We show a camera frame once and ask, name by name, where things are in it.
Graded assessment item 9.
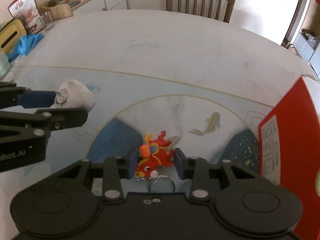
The light green mug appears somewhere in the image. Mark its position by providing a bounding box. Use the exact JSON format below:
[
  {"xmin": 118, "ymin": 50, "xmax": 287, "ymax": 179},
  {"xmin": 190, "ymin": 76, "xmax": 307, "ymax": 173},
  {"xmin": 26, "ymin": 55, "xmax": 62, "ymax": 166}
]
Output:
[{"xmin": 0, "ymin": 51, "xmax": 11, "ymax": 79}]

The white plush keychain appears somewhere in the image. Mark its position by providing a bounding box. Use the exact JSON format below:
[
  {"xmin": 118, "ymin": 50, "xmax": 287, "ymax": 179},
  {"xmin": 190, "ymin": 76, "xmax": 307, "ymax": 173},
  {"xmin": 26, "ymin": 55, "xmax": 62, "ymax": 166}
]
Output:
[{"xmin": 51, "ymin": 79, "xmax": 95, "ymax": 113}]

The red fish plush keychain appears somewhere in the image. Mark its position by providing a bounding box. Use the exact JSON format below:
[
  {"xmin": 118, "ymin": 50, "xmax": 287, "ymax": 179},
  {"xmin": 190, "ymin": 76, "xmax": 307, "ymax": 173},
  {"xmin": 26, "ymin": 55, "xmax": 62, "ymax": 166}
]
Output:
[{"xmin": 135, "ymin": 130, "xmax": 176, "ymax": 192}]

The blue rubber glove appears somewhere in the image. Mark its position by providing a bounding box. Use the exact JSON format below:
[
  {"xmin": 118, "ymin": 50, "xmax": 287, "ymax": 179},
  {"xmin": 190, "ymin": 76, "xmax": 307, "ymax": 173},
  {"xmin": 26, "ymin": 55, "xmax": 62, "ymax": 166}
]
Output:
[{"xmin": 7, "ymin": 33, "xmax": 44, "ymax": 62}]

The clear drinking glass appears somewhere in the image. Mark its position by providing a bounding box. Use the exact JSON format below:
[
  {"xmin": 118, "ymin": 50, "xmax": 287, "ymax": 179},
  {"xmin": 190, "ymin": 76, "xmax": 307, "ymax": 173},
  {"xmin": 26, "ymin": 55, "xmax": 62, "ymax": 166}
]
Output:
[{"xmin": 41, "ymin": 11, "xmax": 55, "ymax": 31}]

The red and white snack bag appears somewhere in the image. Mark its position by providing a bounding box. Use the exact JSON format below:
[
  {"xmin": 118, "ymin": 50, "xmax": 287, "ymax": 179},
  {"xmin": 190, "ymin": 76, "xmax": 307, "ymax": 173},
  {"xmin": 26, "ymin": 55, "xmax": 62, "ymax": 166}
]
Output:
[{"xmin": 8, "ymin": 0, "xmax": 44, "ymax": 34}]

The white wooden sideboard cabinet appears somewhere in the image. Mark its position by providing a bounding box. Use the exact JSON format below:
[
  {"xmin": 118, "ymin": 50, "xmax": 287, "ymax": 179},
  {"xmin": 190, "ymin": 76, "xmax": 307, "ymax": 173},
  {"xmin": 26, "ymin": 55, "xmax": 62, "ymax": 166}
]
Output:
[{"xmin": 69, "ymin": 0, "xmax": 129, "ymax": 16}]

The yellow tissue box holder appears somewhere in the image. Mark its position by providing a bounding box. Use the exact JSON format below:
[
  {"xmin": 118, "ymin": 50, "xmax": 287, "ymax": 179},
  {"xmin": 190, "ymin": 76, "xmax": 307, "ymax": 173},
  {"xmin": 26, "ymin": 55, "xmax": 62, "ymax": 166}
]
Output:
[{"xmin": 0, "ymin": 18, "xmax": 27, "ymax": 54}]

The small wooden box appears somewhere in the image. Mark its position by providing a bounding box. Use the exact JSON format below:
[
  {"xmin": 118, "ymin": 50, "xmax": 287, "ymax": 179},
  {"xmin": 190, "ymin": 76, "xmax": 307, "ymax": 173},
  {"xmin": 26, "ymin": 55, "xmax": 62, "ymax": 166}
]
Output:
[{"xmin": 39, "ymin": 4, "xmax": 73, "ymax": 22}]

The brown wooden dining chair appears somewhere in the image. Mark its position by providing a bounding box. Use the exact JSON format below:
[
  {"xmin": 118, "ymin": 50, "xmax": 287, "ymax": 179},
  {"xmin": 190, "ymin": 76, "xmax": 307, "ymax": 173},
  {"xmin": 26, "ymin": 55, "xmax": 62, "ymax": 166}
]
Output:
[{"xmin": 165, "ymin": 0, "xmax": 236, "ymax": 23}]

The white wall storage unit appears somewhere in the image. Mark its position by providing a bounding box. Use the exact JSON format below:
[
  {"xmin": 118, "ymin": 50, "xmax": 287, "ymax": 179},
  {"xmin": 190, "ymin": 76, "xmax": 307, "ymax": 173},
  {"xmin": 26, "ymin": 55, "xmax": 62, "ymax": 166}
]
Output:
[{"xmin": 287, "ymin": 0, "xmax": 320, "ymax": 78}]

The red and white cardboard box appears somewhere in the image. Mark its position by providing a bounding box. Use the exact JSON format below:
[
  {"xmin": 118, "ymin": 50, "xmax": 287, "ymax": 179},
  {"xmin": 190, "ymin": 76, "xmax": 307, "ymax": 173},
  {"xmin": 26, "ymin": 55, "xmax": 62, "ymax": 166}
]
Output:
[{"xmin": 258, "ymin": 76, "xmax": 320, "ymax": 239}]

